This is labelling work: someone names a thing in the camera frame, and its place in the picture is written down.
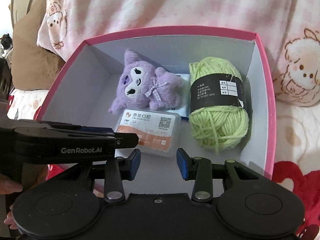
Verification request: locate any brown pillow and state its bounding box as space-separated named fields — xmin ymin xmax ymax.
xmin=11 ymin=0 xmax=65 ymax=90

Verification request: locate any blue white tissue pack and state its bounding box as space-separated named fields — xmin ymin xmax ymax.
xmin=167 ymin=74 xmax=190 ymax=120

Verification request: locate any orange white floss box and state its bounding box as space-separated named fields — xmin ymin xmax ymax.
xmin=117 ymin=108 xmax=181 ymax=158

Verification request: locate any green yarn ball black label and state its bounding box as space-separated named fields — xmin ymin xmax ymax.
xmin=189 ymin=56 xmax=249 ymax=152

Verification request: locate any pink cardboard storage box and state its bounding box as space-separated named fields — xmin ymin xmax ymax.
xmin=37 ymin=26 xmax=276 ymax=194

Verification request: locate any pink cartoon print blanket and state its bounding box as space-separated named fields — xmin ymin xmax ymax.
xmin=37 ymin=0 xmax=319 ymax=106

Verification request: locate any red white cartoon bedsheet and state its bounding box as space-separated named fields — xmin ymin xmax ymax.
xmin=8 ymin=95 xmax=319 ymax=239

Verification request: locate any person's left hand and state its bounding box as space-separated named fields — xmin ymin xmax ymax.
xmin=0 ymin=166 xmax=48 ymax=230

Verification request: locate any purple plush toy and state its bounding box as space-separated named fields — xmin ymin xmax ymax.
xmin=108 ymin=49 xmax=183 ymax=114

